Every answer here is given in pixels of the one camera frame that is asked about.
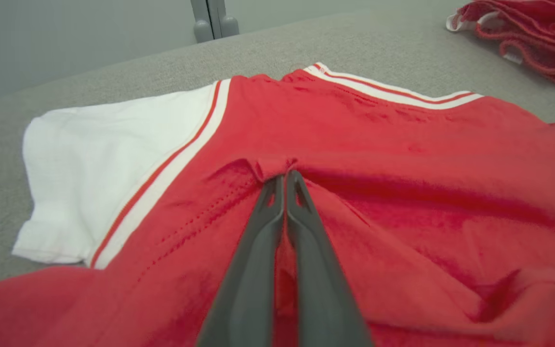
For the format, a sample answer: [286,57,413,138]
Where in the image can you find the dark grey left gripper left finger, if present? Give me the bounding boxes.
[196,174,286,347]

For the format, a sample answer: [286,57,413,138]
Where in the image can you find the red shorts with white stripe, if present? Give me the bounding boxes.
[446,0,555,93]

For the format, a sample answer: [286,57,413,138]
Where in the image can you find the grey partition post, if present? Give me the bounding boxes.
[190,0,240,44]

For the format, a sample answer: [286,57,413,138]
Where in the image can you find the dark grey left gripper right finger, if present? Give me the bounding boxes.
[285,169,374,347]

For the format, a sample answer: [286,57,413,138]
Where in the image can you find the red white basketball jersey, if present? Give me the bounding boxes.
[0,62,555,347]

